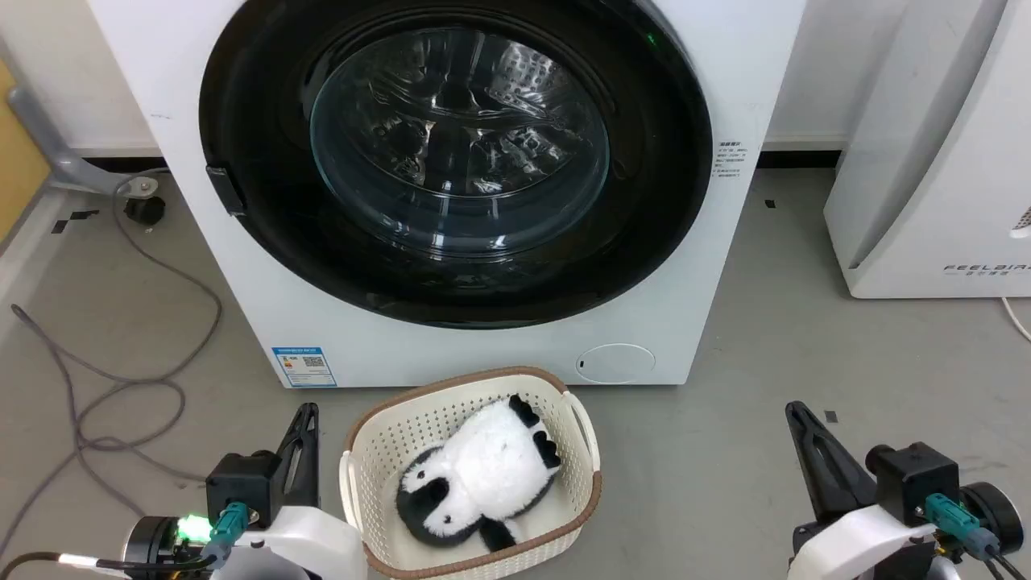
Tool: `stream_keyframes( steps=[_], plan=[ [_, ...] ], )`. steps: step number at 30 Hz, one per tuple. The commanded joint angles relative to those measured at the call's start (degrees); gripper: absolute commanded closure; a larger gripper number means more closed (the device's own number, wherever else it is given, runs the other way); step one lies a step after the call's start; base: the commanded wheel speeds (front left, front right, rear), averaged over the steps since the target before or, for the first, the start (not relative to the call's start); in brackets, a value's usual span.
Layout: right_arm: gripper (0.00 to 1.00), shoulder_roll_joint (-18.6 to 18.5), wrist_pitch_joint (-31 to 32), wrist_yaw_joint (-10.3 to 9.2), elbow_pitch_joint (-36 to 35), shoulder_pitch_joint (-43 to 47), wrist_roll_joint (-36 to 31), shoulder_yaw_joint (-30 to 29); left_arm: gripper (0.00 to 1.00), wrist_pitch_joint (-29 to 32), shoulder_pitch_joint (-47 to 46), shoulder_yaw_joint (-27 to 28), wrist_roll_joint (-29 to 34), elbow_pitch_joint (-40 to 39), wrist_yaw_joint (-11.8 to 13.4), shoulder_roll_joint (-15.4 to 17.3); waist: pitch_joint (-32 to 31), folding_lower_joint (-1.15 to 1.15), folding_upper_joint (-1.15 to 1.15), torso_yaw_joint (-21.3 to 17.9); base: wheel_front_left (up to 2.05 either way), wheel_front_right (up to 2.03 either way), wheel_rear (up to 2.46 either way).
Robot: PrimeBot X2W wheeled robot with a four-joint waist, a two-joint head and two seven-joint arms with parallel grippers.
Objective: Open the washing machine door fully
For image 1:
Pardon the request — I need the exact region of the cream perforated laundry basket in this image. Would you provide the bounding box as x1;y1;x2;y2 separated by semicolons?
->
338;367;603;580

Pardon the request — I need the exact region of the black caster wheel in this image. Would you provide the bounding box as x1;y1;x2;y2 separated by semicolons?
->
122;196;168;227

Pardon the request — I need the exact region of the black white panda plush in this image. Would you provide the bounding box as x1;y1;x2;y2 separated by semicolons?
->
395;394;563;554

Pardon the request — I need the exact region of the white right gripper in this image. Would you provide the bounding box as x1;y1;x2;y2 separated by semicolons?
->
785;400;942;580

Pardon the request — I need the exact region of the blue energy label sticker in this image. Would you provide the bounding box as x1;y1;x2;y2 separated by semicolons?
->
271;346;337;389

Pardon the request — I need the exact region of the round white filter cover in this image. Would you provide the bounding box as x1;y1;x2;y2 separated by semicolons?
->
577;344;656;384

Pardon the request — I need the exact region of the black round washer door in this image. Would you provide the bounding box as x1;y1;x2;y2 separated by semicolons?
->
198;0;714;330

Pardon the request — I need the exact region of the right green plug black cable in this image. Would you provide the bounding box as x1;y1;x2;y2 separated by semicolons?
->
924;493;1031;580

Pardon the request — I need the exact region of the long grey floor cable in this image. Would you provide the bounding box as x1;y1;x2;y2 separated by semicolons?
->
0;172;224;558

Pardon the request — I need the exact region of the thin white power cable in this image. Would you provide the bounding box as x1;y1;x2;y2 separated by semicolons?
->
1001;297;1031;344

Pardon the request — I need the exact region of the white air purifier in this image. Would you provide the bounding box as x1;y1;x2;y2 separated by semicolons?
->
822;0;1031;300

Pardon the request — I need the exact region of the yellow wooden board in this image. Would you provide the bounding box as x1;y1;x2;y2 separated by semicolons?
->
0;60;52;244

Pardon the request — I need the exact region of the left green plug black cable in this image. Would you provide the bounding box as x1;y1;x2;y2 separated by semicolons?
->
0;501;252;580

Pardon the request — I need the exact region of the white front-load washing machine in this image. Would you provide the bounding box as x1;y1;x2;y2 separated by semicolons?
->
87;0;807;390

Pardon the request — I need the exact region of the grey metal table leg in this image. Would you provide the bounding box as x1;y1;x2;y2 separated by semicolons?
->
6;84;159;199

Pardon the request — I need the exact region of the black door latch handle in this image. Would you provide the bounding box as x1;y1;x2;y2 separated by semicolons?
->
206;164;247;218

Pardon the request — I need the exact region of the steel washer drum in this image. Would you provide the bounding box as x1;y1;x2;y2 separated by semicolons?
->
311;27;611;259

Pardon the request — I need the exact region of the green plug black cable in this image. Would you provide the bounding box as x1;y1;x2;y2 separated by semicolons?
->
0;501;252;580
924;493;1031;580

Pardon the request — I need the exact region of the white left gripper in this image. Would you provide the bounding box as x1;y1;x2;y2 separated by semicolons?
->
211;403;370;580

